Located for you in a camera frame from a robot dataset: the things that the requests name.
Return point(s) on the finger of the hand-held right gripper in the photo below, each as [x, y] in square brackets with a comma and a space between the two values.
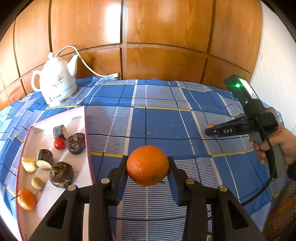
[222, 131]

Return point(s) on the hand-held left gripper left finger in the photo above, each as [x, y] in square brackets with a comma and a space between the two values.
[120, 183]

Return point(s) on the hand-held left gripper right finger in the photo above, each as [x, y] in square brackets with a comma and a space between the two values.
[173, 185]

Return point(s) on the orange mandarin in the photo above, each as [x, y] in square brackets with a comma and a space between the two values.
[26, 199]
[147, 165]

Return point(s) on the dark brown water chestnut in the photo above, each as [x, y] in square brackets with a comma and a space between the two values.
[75, 143]
[61, 175]

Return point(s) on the small red tomato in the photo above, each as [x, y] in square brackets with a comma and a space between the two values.
[59, 143]

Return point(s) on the pink rectangular tray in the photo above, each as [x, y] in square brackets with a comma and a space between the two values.
[74, 122]

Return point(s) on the small dark sugarcane chunk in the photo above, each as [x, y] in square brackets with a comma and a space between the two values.
[59, 131]

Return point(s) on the pale yellow apple wedge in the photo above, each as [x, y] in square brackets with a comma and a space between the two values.
[29, 164]

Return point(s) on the person's right hand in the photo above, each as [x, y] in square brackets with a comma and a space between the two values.
[285, 143]

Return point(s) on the blue checked cloth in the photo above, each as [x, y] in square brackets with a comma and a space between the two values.
[157, 120]

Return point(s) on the brown wicker chair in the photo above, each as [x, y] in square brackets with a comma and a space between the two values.
[282, 208]

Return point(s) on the white power plug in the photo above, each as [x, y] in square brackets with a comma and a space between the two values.
[115, 75]

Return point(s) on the wooden panelled wardrobe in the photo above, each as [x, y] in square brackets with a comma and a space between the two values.
[161, 34]

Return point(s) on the white ceramic electric kettle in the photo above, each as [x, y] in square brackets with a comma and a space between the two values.
[57, 85]

